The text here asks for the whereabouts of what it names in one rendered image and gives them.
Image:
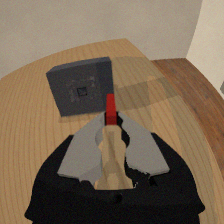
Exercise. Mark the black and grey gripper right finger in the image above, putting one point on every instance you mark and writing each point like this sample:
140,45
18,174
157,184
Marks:
149,156

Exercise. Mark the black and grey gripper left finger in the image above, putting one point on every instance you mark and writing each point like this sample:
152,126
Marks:
77,158

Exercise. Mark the dark grey sloped panel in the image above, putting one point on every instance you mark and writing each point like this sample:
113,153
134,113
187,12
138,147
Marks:
93,75

